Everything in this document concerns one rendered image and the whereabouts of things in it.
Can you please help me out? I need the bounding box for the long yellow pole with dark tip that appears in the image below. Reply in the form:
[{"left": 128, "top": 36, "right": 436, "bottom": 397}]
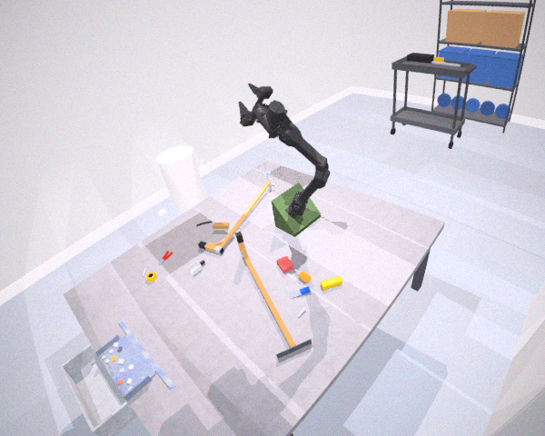
[{"left": 198, "top": 172, "right": 274, "bottom": 254}]

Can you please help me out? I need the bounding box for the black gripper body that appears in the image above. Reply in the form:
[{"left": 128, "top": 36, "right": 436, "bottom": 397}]
[{"left": 240, "top": 86, "right": 273, "bottom": 126}]

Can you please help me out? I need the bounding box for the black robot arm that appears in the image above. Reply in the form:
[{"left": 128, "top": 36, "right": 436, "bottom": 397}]
[{"left": 261, "top": 101, "right": 330, "bottom": 219}]

